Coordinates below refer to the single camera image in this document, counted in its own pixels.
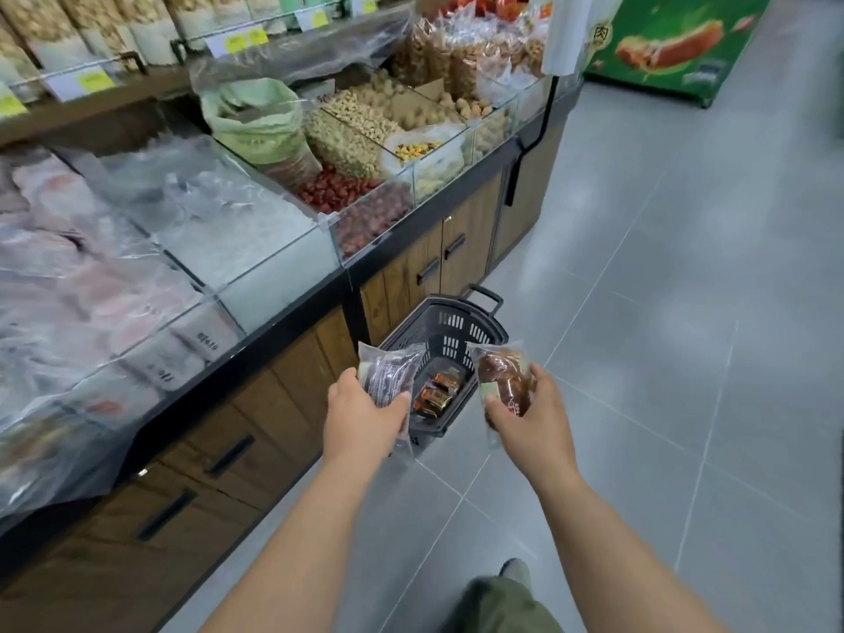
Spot person's left hand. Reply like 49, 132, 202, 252
322, 367, 411, 470

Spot person's right hand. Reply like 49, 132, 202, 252
484, 364, 582, 490

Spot brown bread packet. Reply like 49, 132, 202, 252
466, 342, 540, 450

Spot dark purple snack packet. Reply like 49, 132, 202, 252
358, 342, 429, 411

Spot person's left forearm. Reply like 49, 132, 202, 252
198, 455, 397, 633

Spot person's right forearm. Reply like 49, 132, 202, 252
534, 473, 726, 633

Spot orange snack packets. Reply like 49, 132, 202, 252
411, 369, 466, 420

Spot dark grey shopping basket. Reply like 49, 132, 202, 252
378, 285, 510, 450

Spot wooden display counter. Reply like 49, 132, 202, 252
0, 79, 584, 633

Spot olive green trouser leg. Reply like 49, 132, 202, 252
440, 575, 565, 633

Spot pile of red dates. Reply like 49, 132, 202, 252
295, 166, 414, 259

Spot pile of yellow mixed kernels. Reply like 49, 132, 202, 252
394, 141, 444, 163

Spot pile of white rock sugar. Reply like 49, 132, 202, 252
86, 135, 319, 292

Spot black bag stand pole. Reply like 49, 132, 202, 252
504, 75, 562, 207

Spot pile of pale nuts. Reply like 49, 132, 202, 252
322, 88, 404, 144

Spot pile of round brown nuts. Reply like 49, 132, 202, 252
438, 91, 514, 157

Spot pile of walnuts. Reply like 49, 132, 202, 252
368, 71, 464, 130

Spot green woven sack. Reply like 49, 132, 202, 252
199, 78, 323, 189

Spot pile of pink wrapped packets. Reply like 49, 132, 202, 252
0, 148, 241, 515

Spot pile of clear snack bags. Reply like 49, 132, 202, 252
394, 3, 549, 94

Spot clear plastic cover sheet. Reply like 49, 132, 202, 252
190, 5, 415, 94

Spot white plastic bag roll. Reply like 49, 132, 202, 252
541, 0, 629, 77

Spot green advert freezer cabinet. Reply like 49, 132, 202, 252
583, 0, 774, 110

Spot row of bagged nuts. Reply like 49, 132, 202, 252
0, 0, 370, 102

